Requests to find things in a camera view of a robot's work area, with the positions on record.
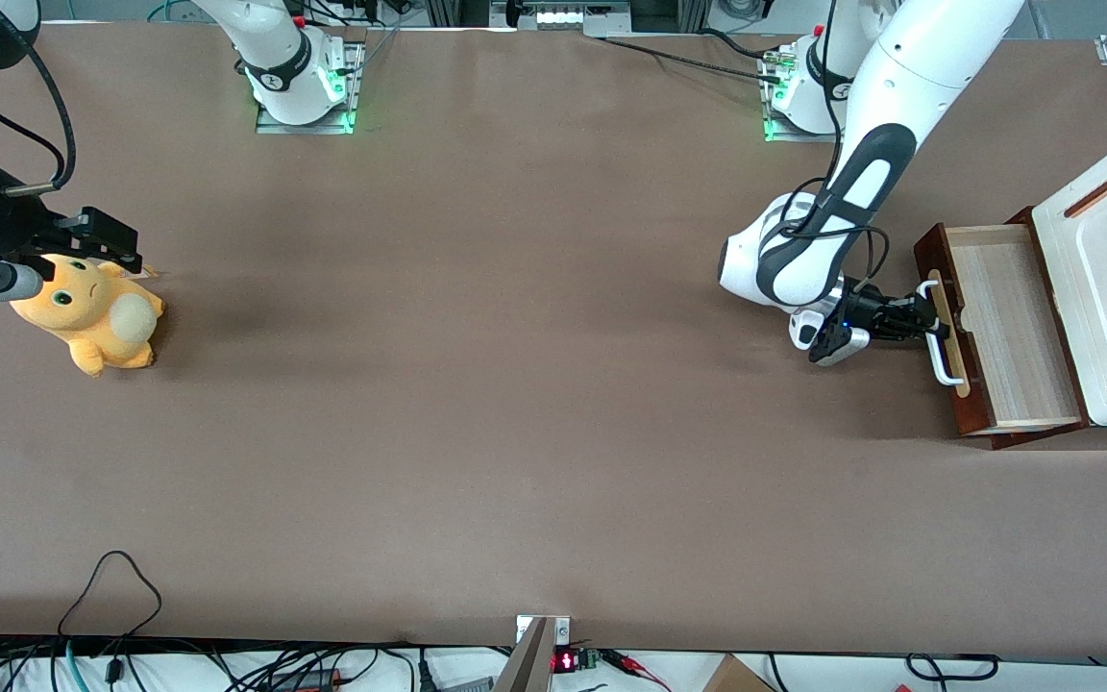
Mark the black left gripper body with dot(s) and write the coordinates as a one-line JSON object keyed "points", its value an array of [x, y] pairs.
{"points": [[873, 312]]}

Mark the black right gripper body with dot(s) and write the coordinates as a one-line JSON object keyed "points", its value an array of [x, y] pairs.
{"points": [[8, 229]]}

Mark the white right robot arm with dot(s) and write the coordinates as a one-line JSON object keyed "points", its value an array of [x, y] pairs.
{"points": [[284, 58]]}

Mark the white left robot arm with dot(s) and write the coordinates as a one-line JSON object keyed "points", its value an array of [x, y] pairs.
{"points": [[909, 77]]}

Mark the orange plush toy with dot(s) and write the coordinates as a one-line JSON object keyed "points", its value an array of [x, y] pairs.
{"points": [[97, 317]]}

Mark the brown cardboard box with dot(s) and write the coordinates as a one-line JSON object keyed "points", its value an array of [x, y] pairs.
{"points": [[736, 676]]}

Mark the lit metal control unit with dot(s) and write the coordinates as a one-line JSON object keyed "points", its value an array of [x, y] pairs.
{"points": [[563, 16]]}

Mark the red display circuit module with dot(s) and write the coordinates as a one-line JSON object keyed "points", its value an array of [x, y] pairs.
{"points": [[568, 660]]}

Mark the black power adapter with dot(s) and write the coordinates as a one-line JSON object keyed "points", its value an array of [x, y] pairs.
{"points": [[308, 680]]}

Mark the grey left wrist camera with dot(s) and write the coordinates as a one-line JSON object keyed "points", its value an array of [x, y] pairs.
{"points": [[837, 348]]}

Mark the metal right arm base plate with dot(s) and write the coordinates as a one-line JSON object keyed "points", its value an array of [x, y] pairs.
{"points": [[270, 125]]}

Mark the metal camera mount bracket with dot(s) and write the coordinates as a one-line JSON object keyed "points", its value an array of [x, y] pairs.
{"points": [[532, 654]]}

